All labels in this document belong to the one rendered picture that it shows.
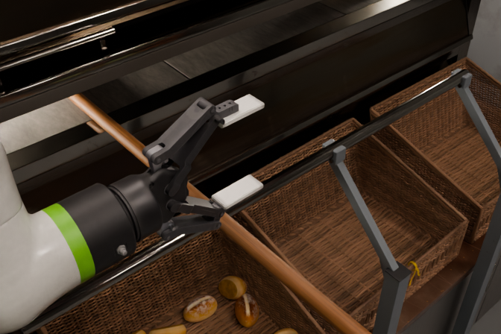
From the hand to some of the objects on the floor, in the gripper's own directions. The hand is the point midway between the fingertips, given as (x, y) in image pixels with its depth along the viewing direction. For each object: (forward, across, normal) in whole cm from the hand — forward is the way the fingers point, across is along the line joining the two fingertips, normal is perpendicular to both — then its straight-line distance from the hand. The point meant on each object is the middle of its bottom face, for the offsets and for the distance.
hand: (250, 146), depth 80 cm
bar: (+32, +148, -6) cm, 152 cm away
